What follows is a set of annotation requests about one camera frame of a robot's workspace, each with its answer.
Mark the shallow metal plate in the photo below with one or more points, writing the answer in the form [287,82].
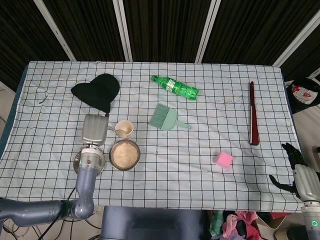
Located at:
[76,163]

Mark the white partition post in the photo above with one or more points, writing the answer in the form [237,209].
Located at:
[123,30]
[56,32]
[207,31]
[297,37]

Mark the black bag with red print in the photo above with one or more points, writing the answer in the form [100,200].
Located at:
[303,96]

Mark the pink foam cube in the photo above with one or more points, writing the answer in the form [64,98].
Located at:
[224,160]

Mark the green mini brush with dustpan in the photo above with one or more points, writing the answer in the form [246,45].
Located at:
[165,118]

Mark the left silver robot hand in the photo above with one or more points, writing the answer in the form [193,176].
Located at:
[94,130]

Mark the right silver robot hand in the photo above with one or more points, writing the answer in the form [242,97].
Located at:
[306,180]

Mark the black knit hat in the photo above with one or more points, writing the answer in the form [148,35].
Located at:
[100,91]

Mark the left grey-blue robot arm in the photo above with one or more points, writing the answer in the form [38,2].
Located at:
[85,185]

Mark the checked white tablecloth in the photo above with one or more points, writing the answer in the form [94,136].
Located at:
[187,180]

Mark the white paper cup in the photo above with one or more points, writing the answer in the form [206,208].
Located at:
[128,127]

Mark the metal spoon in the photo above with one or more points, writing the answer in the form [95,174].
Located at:
[121,133]

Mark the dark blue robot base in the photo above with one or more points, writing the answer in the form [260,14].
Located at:
[152,223]

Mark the green plastic bottle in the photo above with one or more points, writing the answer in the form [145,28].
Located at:
[175,86]

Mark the pile of coloured cloths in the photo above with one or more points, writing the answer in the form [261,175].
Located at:
[232,225]

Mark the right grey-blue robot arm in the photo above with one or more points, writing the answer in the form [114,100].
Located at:
[311,222]

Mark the metal bowl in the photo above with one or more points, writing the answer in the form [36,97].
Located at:
[111,162]

